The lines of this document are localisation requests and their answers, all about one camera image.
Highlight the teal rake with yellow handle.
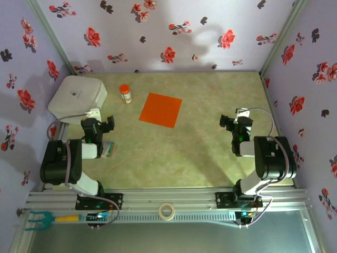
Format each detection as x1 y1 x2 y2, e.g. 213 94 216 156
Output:
25 210 81 232

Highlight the white square lidded container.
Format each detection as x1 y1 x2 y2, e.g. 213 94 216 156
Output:
47 75 108 127

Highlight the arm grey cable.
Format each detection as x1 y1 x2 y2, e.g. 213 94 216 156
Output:
46 113 120 226
238 107 290 229

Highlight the left arm grey cable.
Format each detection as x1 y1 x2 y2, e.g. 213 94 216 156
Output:
46 113 120 226

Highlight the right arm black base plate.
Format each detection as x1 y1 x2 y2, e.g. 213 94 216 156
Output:
215 191 263 209

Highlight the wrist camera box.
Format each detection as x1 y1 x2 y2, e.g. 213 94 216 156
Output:
84 108 103 121
234 107 250 120

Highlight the orange square paper sheet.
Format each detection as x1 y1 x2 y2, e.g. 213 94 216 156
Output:
138 92 183 129

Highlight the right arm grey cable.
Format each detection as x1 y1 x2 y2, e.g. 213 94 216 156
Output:
238 107 290 229

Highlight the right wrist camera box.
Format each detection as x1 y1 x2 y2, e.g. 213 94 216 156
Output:
234 107 250 120

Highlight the small teal-edged packet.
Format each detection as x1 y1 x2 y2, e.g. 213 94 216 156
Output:
101 141 116 159

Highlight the orange-capped pill bottle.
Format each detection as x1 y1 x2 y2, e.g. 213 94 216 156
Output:
119 84 133 104

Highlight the grey slotted cable duct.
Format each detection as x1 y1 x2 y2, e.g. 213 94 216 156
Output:
115 212 236 224

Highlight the aluminium front rail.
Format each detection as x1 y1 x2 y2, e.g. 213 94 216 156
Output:
26 187 314 213

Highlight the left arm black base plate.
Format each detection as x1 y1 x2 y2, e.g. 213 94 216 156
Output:
75 193 124 211

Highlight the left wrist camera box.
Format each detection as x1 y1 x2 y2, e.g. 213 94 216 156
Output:
84 108 103 121

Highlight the beige tape roll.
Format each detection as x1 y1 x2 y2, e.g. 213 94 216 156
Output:
158 202 176 221

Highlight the aluminium corner post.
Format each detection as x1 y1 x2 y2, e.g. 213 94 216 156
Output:
25 0 77 76
259 0 309 77

